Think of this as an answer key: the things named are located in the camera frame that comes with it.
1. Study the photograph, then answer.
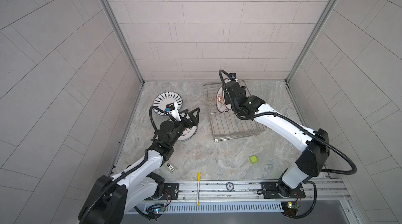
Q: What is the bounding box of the rearmost white plate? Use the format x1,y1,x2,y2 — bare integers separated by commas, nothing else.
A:
169,119,198,142

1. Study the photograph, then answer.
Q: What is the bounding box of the black striped white plate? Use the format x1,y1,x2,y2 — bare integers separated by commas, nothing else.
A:
152,92,183,111

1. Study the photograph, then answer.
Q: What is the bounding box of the green cube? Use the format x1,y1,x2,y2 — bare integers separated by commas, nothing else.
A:
249,156,258,164

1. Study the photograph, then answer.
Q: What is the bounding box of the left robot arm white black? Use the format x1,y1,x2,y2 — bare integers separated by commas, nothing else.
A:
78,105,200,224

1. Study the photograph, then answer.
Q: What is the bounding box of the round blue white token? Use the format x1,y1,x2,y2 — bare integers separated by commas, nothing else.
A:
226,182,234,192

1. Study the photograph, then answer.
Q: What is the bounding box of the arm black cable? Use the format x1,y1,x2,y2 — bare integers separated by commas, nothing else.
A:
219,69,358,219
78,105,172,224

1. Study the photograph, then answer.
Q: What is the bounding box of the left circuit board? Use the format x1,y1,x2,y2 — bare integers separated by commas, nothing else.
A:
146,204,165,218

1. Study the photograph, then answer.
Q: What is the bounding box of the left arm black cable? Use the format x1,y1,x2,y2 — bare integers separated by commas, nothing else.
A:
78,105,172,224

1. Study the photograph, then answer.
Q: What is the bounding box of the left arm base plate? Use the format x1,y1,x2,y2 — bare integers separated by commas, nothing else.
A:
149,183,179,201

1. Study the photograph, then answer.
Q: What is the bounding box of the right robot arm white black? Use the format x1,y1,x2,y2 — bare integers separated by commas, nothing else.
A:
223,79,329,198

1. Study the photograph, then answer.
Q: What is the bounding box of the metal wire dish rack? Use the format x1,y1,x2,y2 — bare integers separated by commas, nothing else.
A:
203,82,266,141

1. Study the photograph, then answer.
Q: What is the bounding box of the yellow white pen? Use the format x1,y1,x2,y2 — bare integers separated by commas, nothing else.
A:
196,172,201,206

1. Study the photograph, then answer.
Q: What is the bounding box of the right circuit board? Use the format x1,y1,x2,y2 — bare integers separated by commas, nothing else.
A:
281,202,300,217

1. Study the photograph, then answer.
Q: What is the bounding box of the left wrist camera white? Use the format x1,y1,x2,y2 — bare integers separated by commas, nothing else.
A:
165,102,181,122

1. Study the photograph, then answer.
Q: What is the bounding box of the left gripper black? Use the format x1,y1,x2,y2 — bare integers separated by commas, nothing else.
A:
166,109,199,148

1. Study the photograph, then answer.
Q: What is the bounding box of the circuit board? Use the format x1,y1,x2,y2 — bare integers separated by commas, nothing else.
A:
146,204,165,218
281,202,300,217

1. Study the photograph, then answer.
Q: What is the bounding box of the black silver remote tool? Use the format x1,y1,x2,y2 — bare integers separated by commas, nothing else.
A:
165,161,176,173

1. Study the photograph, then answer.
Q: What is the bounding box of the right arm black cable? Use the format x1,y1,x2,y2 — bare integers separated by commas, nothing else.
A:
219,69,358,219

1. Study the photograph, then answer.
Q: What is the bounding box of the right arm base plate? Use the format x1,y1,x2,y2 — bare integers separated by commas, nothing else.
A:
261,182,306,200

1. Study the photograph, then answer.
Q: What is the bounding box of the aluminium mounting rail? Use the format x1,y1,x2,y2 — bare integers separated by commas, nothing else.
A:
165,179,350,204

